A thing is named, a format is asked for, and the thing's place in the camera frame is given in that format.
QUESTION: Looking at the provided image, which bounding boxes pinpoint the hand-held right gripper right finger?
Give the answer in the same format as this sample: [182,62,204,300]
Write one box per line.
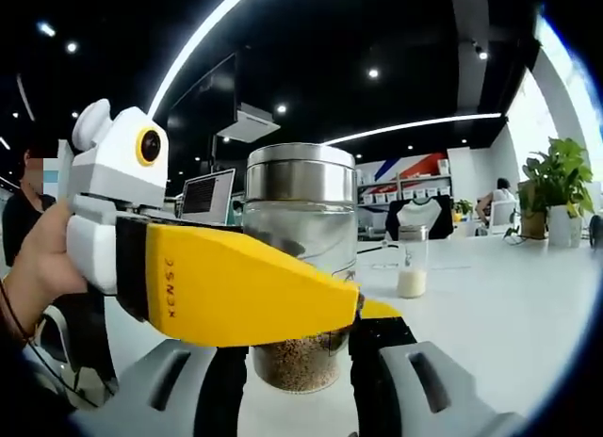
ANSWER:
[348,298,527,437]

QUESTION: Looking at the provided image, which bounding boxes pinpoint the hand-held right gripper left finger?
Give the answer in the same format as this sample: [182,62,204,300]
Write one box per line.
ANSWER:
[74,335,249,437]

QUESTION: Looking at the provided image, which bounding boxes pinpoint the tall seasoning bottle cream powder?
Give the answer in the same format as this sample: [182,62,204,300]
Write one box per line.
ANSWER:
[397,224,430,299]

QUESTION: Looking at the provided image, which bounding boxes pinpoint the tall seasoning bottle brown granules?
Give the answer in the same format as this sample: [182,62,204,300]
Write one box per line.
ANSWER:
[242,142,362,395]

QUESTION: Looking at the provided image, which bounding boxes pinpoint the person's left hand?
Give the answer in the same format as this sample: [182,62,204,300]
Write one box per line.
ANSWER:
[5,197,91,337]

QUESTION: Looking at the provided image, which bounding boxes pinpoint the white laptop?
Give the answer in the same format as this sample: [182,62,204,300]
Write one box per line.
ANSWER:
[180,168,236,226]

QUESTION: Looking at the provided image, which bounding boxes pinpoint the black hanging screen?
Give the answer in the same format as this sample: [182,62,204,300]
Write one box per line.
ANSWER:
[167,50,239,141]

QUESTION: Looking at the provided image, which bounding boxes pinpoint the white office chair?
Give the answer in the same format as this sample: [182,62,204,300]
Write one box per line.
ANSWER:
[35,309,119,408]

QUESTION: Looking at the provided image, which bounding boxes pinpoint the ceiling air conditioner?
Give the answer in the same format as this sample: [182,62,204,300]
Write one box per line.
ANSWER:
[216,102,282,144]

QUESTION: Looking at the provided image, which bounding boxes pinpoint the grey mesh office chair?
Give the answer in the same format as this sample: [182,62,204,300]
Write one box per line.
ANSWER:
[487,201,517,235]

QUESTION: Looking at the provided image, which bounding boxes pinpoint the shelf with white bins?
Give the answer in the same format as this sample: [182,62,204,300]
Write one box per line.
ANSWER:
[355,158,453,207]

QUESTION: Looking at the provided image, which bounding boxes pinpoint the green plant in white pot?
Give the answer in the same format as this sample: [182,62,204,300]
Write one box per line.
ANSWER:
[521,136,595,248]

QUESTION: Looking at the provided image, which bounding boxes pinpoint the black hair tie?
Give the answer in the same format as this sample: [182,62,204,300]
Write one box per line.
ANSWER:
[0,279,35,348]

